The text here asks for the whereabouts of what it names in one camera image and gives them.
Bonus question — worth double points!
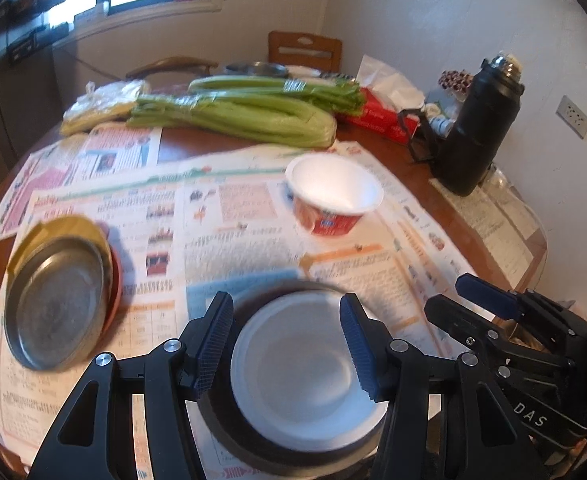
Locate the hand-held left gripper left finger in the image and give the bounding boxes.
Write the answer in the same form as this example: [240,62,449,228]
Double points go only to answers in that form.
[27,291,235,480]

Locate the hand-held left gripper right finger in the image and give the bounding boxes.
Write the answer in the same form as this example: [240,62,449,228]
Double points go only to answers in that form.
[339,294,541,480]

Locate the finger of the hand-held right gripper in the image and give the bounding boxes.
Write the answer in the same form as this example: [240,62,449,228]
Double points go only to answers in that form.
[423,294,570,377]
[456,273,587,342]

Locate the plain white foam bowl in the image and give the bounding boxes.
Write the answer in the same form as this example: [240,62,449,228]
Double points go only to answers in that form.
[230,294,389,453]

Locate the orange plate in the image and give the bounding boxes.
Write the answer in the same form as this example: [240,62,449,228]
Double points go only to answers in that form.
[99,222,125,335]

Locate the round steel plate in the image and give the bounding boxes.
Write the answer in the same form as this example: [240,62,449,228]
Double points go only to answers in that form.
[4,237,111,372]

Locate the yellow plate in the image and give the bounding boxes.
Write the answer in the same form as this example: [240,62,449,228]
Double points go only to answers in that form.
[7,215,115,281]

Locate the printed paper sheet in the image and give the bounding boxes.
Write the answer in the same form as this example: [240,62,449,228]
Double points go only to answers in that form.
[431,179,547,321]

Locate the large newspaper sheet with table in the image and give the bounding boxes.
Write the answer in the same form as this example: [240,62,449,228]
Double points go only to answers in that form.
[27,141,480,480]

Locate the white bowl with red print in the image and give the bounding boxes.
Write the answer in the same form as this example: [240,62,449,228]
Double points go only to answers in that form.
[284,154,385,237]

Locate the black insulated bottle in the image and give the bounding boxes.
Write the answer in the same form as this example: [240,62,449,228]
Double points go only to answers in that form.
[398,52,525,197]

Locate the red tissue box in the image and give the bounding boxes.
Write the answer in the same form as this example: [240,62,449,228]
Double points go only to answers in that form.
[336,55,428,144]

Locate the brown dotted object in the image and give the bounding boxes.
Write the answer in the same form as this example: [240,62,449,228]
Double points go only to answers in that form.
[437,70,475,95]

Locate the pink-headed newspaper sheet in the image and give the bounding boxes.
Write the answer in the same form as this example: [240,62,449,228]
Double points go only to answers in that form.
[0,125,164,247]

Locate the plastic bag of yellow corn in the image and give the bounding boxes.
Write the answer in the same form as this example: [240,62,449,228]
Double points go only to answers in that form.
[62,80,151,136]

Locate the plastic-wrapped celery bunch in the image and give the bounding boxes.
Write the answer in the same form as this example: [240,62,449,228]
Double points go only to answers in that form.
[188,75,367,117]

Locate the curved wooden armchair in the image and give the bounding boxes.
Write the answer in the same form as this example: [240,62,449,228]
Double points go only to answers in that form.
[126,56,219,84]

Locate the wooden chair with cutout back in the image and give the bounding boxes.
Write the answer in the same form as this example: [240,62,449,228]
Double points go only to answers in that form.
[267,31,343,75]

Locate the black box on sill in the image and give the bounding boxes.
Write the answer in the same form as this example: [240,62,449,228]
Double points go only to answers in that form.
[7,25,70,67]

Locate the white wall outlet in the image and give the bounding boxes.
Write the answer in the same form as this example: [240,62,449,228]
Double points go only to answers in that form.
[556,95,587,139]

